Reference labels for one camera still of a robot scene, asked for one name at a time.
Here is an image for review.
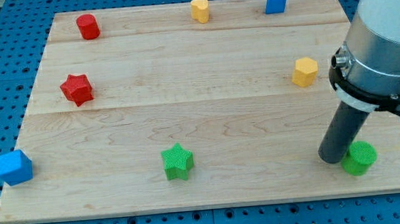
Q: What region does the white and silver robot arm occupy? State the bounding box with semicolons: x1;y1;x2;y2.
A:
329;0;400;116

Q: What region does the red cylinder block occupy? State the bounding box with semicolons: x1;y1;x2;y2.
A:
76;14;101;40

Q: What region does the yellow heart block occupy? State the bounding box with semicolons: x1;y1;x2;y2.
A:
190;0;210;24

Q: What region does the green cylinder block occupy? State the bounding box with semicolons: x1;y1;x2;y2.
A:
341;141;378;176

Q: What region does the yellow hexagon block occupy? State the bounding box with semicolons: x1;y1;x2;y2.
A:
291;57;318;88

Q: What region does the blue cube block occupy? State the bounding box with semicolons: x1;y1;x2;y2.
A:
0;150;34;186

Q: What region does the red star block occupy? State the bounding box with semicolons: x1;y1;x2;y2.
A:
60;74;94;106

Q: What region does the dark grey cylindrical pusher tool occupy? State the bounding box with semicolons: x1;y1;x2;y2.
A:
318;101;369;164

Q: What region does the green star block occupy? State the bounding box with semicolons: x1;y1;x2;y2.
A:
161;143;194;180

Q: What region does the light wooden board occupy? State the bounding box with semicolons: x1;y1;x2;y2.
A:
0;0;400;224

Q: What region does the blue triangular block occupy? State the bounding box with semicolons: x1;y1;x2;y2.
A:
265;0;287;14

